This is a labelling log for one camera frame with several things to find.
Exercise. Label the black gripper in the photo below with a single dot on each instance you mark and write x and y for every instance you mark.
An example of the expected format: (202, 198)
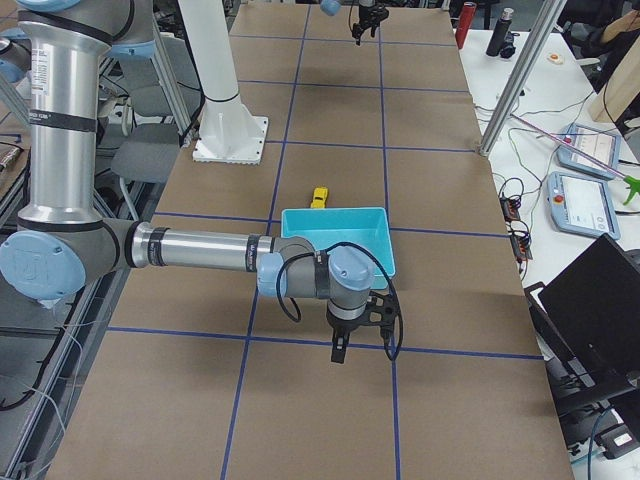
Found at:
(368, 14)
(343, 326)

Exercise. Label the teach pendant tablet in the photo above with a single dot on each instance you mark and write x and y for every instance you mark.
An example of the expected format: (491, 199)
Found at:
(601, 144)
(581, 205)

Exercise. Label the black bottle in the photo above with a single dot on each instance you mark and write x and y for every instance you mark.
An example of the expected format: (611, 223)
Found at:
(499, 32)

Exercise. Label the far teach pendant tablet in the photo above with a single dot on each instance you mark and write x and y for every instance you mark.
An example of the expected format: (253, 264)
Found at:
(601, 144)

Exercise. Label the near teach pendant tablet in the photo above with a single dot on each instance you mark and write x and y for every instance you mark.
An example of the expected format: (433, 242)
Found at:
(581, 205)

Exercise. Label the black laptop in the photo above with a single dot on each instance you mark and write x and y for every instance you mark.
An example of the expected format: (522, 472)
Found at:
(589, 317)

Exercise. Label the small usb adapter board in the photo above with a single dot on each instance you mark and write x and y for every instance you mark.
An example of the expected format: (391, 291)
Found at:
(510, 209)

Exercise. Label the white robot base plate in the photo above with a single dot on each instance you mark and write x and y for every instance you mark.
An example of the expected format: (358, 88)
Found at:
(228, 140)

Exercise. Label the yellow beetle toy car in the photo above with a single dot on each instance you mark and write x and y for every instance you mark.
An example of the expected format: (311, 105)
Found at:
(319, 197)

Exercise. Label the wooden board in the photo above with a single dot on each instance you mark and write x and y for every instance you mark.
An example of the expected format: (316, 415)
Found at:
(620, 91)

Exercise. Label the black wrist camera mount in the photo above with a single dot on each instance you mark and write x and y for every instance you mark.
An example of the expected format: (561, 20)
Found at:
(381, 312)
(381, 13)

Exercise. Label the grey aluminium frame post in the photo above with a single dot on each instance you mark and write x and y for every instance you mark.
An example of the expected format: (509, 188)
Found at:
(536, 40)

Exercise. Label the green grabber stick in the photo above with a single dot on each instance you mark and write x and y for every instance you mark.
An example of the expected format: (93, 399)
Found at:
(632, 182)

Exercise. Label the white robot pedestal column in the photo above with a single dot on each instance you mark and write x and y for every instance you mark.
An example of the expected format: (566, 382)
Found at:
(207, 33)

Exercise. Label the grey office chair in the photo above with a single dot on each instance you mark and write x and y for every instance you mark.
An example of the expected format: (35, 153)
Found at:
(150, 150)

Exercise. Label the red bottle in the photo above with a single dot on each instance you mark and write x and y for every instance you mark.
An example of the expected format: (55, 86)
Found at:
(465, 19)

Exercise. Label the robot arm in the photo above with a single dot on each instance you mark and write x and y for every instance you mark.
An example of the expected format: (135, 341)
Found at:
(63, 243)
(331, 8)

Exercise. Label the light blue plastic bin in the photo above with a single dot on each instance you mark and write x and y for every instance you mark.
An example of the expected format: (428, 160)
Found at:
(365, 226)

